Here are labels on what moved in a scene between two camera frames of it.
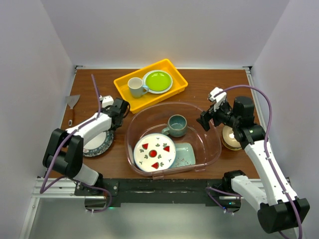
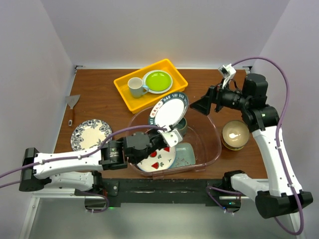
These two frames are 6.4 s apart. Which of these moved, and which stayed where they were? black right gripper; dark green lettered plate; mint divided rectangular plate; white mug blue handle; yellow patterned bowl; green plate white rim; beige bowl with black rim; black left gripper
Moved: black left gripper; dark green lettered plate; black right gripper
Stayed: white mug blue handle; beige bowl with black rim; yellow patterned bowl; mint divided rectangular plate; green plate white rim
